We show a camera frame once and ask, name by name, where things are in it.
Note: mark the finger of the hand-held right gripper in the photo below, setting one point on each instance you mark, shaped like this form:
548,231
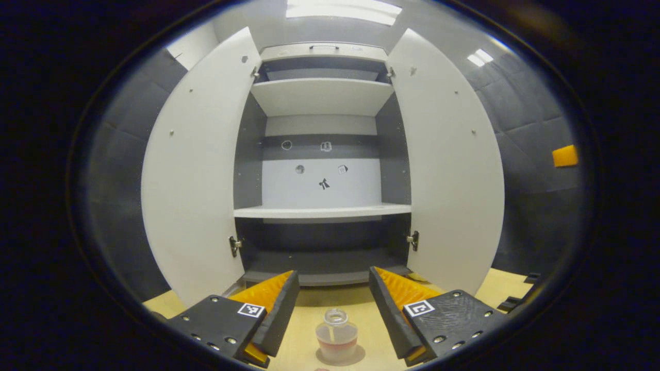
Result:
565,156

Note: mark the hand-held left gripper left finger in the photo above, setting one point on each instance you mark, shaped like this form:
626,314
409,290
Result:
281,309

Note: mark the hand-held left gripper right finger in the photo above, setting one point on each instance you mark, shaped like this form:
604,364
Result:
386,309

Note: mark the clear bottle pink label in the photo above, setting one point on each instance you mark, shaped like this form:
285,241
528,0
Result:
336,340

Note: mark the grey cabinet door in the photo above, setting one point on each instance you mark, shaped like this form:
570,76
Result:
196,170
454,170

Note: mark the black backdrop cloth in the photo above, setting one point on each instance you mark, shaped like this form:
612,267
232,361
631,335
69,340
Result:
526,129

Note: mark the small black block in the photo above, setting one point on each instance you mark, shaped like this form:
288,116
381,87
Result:
532,278
509,304

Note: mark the small twin ceiling light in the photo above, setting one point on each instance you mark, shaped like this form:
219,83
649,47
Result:
480,57

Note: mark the large ceiling light panel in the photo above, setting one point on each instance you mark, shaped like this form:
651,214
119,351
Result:
343,11

